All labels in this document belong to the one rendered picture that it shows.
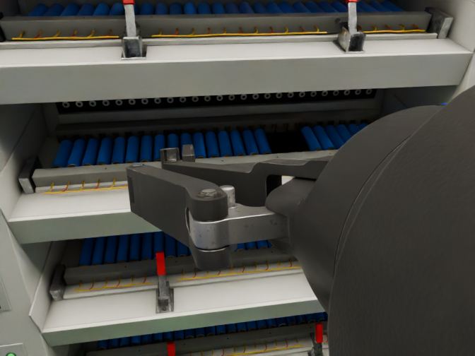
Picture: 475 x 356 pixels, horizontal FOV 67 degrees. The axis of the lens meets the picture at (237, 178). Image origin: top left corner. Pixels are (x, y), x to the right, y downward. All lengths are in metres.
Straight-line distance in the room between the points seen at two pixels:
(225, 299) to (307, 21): 0.43
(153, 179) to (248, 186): 0.04
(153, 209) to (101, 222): 0.35
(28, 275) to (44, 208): 0.11
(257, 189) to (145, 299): 0.48
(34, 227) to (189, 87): 0.27
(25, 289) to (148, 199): 0.44
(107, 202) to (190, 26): 0.26
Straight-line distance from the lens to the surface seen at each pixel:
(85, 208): 0.51
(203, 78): 0.44
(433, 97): 0.63
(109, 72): 0.45
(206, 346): 0.74
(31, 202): 0.55
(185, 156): 0.21
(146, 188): 0.17
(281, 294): 0.62
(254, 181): 0.15
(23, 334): 0.65
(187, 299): 0.61
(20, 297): 0.60
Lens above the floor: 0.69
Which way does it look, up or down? 23 degrees down
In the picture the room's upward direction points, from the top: 1 degrees counter-clockwise
